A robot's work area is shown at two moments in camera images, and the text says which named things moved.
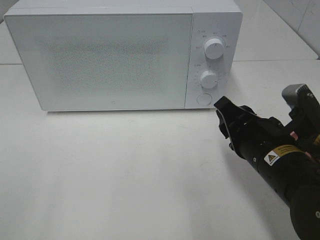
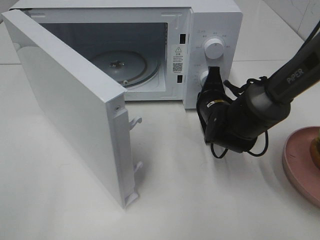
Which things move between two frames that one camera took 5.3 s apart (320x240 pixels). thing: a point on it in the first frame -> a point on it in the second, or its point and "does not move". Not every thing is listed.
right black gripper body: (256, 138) -> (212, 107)
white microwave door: (105, 61) -> (92, 106)
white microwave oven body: (87, 55) does not move
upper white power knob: (214, 48) does not move
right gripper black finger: (227, 106) -> (214, 82)
